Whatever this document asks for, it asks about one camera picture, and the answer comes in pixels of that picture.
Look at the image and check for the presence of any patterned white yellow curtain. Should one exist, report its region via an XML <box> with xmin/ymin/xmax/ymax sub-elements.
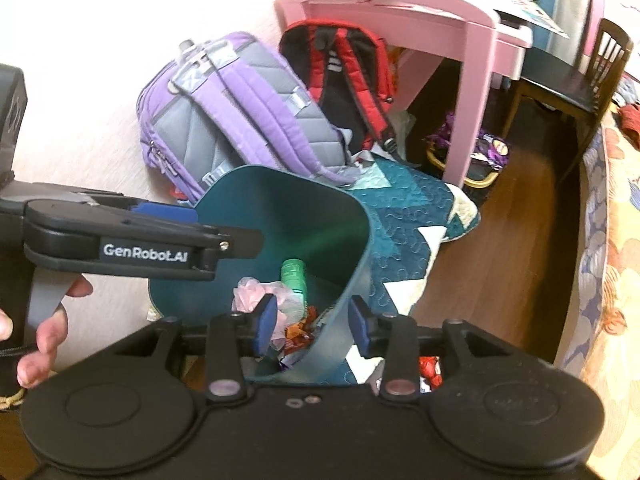
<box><xmin>550</xmin><ymin>0</ymin><xmax>607</xmax><ymax>66</ymax></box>

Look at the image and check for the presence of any teal patchwork quilt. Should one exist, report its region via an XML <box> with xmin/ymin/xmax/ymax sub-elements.
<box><xmin>345</xmin><ymin>152</ymin><xmax>482</xmax><ymax>386</ymax></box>

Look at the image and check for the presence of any orange red candy wrapper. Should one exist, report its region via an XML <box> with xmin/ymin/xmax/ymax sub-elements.
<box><xmin>272</xmin><ymin>307</ymin><xmax>318</xmax><ymax>352</ymax></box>

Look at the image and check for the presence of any illustrated magazine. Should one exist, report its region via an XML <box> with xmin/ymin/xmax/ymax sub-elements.
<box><xmin>492</xmin><ymin>0</ymin><xmax>571</xmax><ymax>39</ymax></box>

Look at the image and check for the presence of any red black backpack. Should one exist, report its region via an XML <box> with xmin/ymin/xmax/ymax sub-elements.
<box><xmin>278</xmin><ymin>19</ymin><xmax>401</xmax><ymax>161</ymax></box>

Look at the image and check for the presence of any purple snack bag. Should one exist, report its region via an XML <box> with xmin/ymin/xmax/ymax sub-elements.
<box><xmin>425</xmin><ymin>112</ymin><xmax>512</xmax><ymax>171</ymax></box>

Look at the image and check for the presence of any teal plastic trash bin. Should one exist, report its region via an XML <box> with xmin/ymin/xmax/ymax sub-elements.
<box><xmin>148</xmin><ymin>164</ymin><xmax>373</xmax><ymax>386</ymax></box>

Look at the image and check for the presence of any purple grey backpack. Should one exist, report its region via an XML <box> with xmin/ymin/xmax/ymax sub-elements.
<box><xmin>137</xmin><ymin>31</ymin><xmax>361</xmax><ymax>206</ymax></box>

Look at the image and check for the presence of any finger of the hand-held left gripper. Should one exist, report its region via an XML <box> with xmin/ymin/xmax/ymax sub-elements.
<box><xmin>90</xmin><ymin>195</ymin><xmax>200</xmax><ymax>226</ymax></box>

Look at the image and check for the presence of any pink bed with floral sheet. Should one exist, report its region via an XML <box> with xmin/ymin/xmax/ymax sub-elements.
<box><xmin>552</xmin><ymin>0</ymin><xmax>640</xmax><ymax>396</ymax></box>

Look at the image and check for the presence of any red garment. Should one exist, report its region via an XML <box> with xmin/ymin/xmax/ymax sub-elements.
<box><xmin>617</xmin><ymin>105</ymin><xmax>640</xmax><ymax>148</ymax></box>

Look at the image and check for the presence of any dark wooden chair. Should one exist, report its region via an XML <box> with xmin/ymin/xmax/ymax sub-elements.
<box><xmin>502</xmin><ymin>17</ymin><xmax>633</xmax><ymax>186</ymax></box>

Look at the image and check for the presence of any green plastic bottle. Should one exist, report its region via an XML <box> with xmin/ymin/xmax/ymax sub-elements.
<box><xmin>280</xmin><ymin>258</ymin><xmax>308</xmax><ymax>306</ymax></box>

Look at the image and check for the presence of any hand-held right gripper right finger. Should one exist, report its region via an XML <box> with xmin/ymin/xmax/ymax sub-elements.
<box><xmin>348</xmin><ymin>295</ymin><xmax>526</xmax><ymax>403</ymax></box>

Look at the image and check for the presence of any pink plastic bag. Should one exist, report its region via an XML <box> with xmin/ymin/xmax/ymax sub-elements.
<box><xmin>232</xmin><ymin>276</ymin><xmax>301</xmax><ymax>326</ymax></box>

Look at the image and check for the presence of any pink desk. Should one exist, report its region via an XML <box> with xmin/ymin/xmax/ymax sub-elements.
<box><xmin>277</xmin><ymin>0</ymin><xmax>533</xmax><ymax>186</ymax></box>

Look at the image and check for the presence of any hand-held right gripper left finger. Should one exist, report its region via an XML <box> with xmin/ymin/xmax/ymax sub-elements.
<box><xmin>100</xmin><ymin>294</ymin><xmax>278</xmax><ymax>403</ymax></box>

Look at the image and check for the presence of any red snack wrapper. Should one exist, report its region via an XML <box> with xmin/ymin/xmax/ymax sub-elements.
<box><xmin>417</xmin><ymin>355</ymin><xmax>444</xmax><ymax>392</ymax></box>

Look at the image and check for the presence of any person's left hand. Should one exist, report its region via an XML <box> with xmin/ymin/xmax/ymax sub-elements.
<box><xmin>0</xmin><ymin>275</ymin><xmax>94</xmax><ymax>389</ymax></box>

